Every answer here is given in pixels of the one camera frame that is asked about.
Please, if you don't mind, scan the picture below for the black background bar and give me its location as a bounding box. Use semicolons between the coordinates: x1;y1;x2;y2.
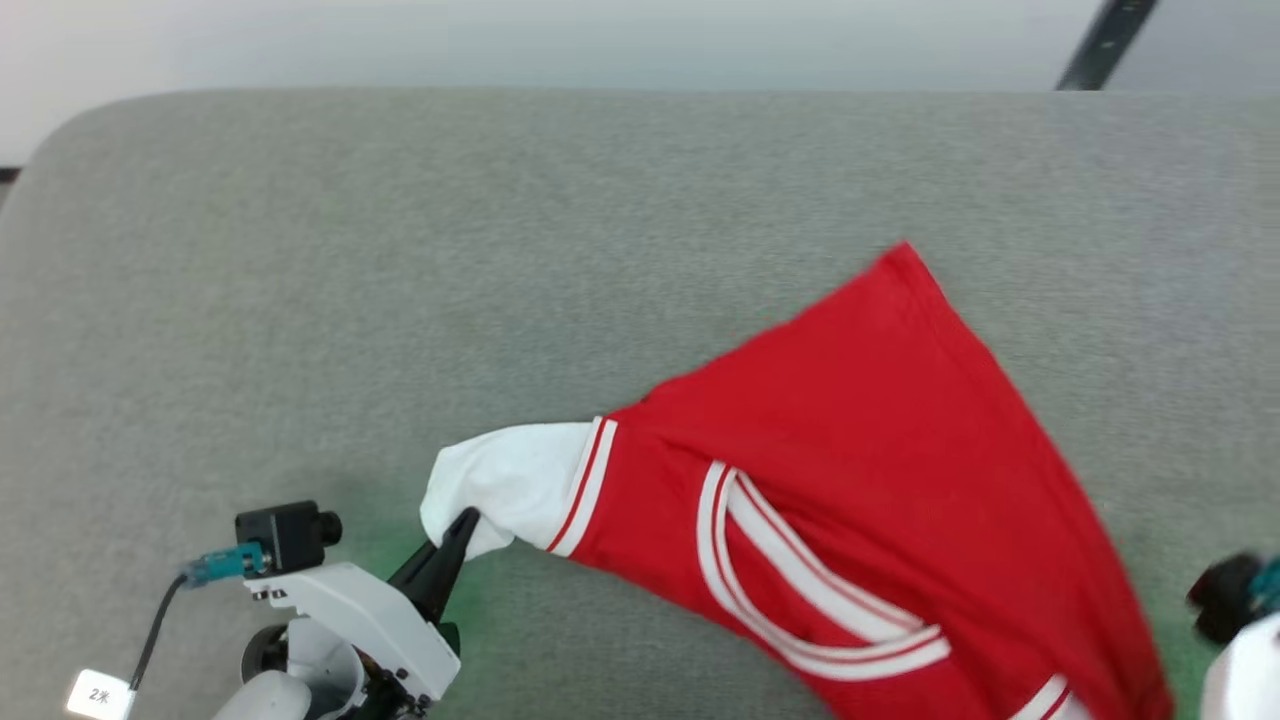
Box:
1055;0;1161;93

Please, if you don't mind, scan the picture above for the red garment with white stripes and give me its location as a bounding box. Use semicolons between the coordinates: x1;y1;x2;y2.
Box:
420;240;1177;720

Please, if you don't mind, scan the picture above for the white cable label tag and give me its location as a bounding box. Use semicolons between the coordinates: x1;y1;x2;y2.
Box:
65;668;137;720

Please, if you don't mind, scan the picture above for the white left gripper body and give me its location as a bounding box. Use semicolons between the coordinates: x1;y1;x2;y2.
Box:
250;560;465;706

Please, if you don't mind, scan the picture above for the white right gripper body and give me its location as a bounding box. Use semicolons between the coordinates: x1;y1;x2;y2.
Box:
1198;610;1280;720

